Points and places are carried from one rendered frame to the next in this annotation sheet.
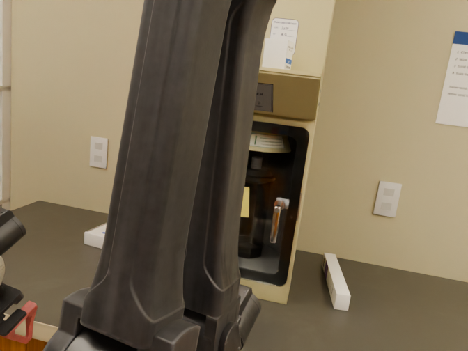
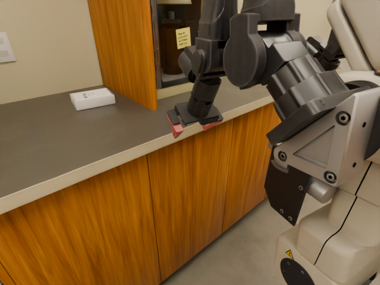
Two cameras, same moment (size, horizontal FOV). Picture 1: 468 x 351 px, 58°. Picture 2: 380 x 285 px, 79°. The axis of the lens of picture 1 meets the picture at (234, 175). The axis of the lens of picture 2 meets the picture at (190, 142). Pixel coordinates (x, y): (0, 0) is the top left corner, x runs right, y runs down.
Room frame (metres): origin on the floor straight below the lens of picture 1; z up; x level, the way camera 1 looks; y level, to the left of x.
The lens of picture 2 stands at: (0.31, 0.83, 1.30)
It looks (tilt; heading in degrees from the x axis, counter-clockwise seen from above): 30 degrees down; 308
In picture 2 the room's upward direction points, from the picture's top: straight up
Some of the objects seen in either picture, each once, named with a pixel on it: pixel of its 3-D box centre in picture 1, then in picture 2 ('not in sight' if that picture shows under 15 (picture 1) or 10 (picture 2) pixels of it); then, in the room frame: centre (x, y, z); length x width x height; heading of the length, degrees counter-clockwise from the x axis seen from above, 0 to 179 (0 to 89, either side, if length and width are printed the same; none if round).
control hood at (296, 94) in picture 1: (246, 89); not in sight; (0.96, 0.00, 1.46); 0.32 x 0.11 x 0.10; 79
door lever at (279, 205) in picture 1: (276, 221); not in sight; (0.96, -0.11, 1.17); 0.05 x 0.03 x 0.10; 169
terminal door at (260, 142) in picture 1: (236, 200); (184, 37); (1.01, -0.01, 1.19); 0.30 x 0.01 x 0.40; 79
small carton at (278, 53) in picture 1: (278, 55); not in sight; (0.95, -0.06, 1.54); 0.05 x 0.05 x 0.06; 69
